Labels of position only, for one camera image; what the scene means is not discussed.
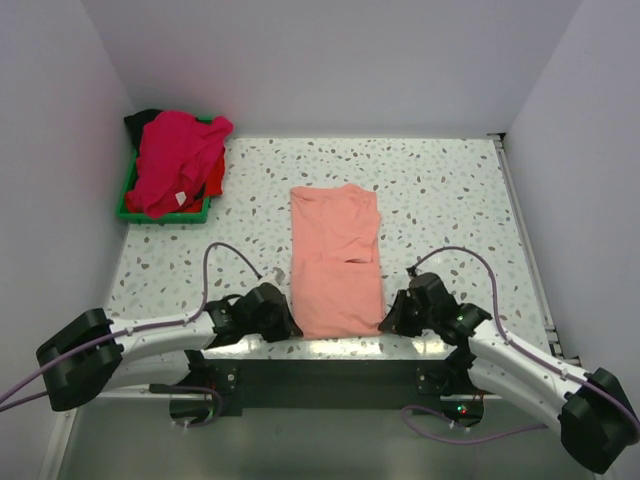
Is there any salmon pink t-shirt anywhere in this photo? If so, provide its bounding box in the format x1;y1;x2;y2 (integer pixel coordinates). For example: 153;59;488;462
290;184;385;340

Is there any magenta t-shirt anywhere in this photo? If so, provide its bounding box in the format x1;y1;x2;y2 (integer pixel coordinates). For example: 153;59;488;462
119;110;234;223

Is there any red t-shirt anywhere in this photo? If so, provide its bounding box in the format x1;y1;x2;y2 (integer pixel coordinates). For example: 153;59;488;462
124;154;226;219

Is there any green plastic bin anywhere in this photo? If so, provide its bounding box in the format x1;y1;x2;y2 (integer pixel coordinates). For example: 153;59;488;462
115;115;216;225

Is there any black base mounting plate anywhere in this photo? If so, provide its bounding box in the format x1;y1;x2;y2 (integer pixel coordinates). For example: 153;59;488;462
151;360;486;427

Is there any black t-shirt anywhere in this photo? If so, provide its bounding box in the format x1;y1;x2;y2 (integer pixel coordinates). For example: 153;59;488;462
123;109;162;152

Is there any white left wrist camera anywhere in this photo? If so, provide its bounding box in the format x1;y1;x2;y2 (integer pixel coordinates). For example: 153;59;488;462
260;267;287;287

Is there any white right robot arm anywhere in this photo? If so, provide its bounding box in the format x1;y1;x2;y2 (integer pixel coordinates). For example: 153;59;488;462
379;273;639;474

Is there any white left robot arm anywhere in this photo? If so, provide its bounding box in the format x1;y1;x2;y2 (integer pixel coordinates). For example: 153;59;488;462
36;281;302;412

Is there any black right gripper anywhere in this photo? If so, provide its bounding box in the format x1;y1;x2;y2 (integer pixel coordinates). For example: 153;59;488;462
378;290;437;338

